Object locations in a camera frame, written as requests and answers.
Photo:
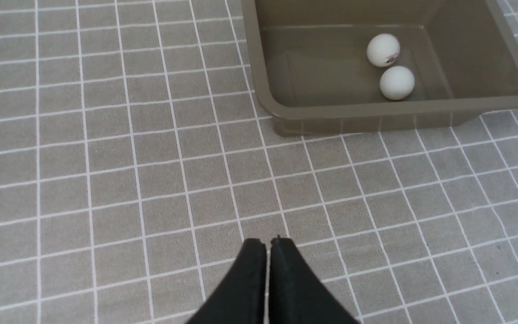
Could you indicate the plain white ping-pong ball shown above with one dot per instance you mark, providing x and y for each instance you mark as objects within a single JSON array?
[{"x": 397, "y": 83}]

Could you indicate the grey checkered tablecloth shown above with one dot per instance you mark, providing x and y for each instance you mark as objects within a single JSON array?
[{"x": 135, "y": 159}]

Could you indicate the white ping-pong ball with logo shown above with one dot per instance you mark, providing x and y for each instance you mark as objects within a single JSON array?
[{"x": 383, "y": 50}]

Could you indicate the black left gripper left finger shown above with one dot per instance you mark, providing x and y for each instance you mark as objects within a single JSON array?
[{"x": 240, "y": 297}]

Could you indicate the olive green plastic bin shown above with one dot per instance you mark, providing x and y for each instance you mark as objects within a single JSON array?
[{"x": 311, "y": 72}]

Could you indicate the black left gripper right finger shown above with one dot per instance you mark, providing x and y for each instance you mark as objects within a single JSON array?
[{"x": 296, "y": 296}]

